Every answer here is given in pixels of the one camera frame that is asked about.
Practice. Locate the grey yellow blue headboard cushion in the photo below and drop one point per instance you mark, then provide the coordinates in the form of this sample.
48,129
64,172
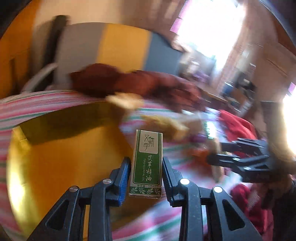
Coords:
125,47

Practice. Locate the gold metal tray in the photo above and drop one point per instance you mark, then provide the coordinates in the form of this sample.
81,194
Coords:
76,146

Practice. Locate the maroon jacket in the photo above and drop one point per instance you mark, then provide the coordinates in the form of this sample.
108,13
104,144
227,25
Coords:
101,80

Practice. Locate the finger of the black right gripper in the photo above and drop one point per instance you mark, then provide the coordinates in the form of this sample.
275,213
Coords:
244,145
231,161

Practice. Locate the green essential oil box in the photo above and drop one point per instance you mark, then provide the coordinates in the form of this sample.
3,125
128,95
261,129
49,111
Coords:
147,162

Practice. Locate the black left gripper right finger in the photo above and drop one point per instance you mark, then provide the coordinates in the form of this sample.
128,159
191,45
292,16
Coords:
225,220

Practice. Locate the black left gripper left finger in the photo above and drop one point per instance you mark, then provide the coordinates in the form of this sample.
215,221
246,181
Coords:
65,220

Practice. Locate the striped pink green bedsheet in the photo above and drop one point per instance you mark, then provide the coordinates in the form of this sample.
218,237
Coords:
161,222

